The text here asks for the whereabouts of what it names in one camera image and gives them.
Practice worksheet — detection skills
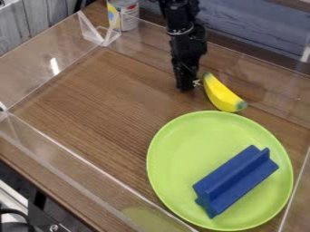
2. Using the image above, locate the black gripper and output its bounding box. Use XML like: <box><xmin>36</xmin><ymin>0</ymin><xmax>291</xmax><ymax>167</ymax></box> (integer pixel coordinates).
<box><xmin>167</xmin><ymin>22</ymin><xmax>207</xmax><ymax>91</ymax></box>

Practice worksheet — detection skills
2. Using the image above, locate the yellow toy banana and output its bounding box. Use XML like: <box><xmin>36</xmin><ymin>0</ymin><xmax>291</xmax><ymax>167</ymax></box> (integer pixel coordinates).
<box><xmin>202</xmin><ymin>72</ymin><xmax>248</xmax><ymax>112</ymax></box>

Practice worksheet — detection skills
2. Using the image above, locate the blue plastic block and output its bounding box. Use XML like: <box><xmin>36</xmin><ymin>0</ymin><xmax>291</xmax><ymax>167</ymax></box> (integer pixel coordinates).
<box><xmin>192</xmin><ymin>145</ymin><xmax>278</xmax><ymax>218</ymax></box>

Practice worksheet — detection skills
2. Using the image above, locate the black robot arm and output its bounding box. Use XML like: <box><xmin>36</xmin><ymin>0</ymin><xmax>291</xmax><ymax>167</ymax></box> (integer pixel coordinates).
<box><xmin>149</xmin><ymin>0</ymin><xmax>207</xmax><ymax>91</ymax></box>

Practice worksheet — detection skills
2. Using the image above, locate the green round plate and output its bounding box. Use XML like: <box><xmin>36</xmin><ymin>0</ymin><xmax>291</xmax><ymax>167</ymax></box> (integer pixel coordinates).
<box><xmin>147</xmin><ymin>111</ymin><xmax>294</xmax><ymax>231</ymax></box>

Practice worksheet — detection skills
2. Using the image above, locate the white yellow can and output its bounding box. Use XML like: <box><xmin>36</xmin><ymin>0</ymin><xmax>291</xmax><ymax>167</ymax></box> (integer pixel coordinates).
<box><xmin>107</xmin><ymin>0</ymin><xmax>139</xmax><ymax>32</ymax></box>

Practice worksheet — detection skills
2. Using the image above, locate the clear acrylic corner bracket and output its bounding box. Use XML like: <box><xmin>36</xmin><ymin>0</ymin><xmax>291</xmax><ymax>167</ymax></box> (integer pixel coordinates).
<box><xmin>77</xmin><ymin>11</ymin><xmax>121</xmax><ymax>47</ymax></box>

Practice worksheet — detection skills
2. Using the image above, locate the black cable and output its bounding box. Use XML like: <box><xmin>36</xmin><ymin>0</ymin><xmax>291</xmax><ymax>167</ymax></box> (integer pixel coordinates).
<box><xmin>0</xmin><ymin>208</ymin><xmax>35</xmax><ymax>232</ymax></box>

